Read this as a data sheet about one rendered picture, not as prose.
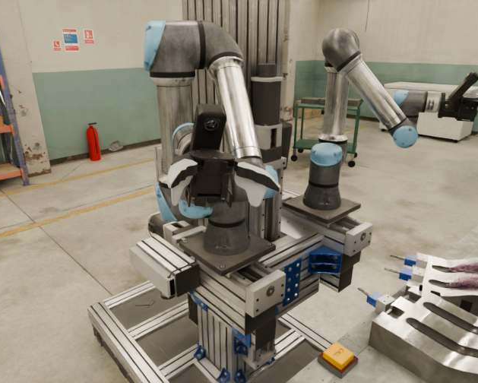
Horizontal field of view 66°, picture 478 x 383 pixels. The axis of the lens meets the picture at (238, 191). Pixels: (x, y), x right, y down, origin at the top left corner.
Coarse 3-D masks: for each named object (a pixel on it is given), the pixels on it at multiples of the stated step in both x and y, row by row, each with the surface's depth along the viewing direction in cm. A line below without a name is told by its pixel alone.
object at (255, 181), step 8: (240, 168) 55; (248, 168) 54; (256, 168) 55; (240, 176) 55; (248, 176) 54; (256, 176) 53; (264, 176) 52; (240, 184) 57; (248, 184) 56; (256, 184) 55; (264, 184) 52; (272, 184) 51; (248, 192) 56; (256, 192) 55; (264, 192) 54; (248, 200) 57; (256, 200) 56
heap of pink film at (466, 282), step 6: (462, 264) 132; (468, 264) 131; (474, 264) 129; (456, 270) 132; (462, 270) 130; (468, 270) 128; (474, 270) 127; (468, 276) 123; (456, 282) 124; (462, 282) 122; (468, 282) 121; (474, 282) 120
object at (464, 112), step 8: (464, 96) 126; (472, 96) 126; (440, 104) 128; (448, 104) 129; (456, 104) 128; (464, 104) 126; (440, 112) 131; (448, 112) 130; (456, 112) 129; (464, 112) 127; (472, 112) 126; (464, 120) 128; (472, 120) 127
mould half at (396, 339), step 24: (384, 312) 109; (408, 312) 109; (432, 312) 109; (456, 312) 109; (384, 336) 104; (408, 336) 100; (456, 336) 101; (408, 360) 99; (432, 360) 94; (456, 360) 92
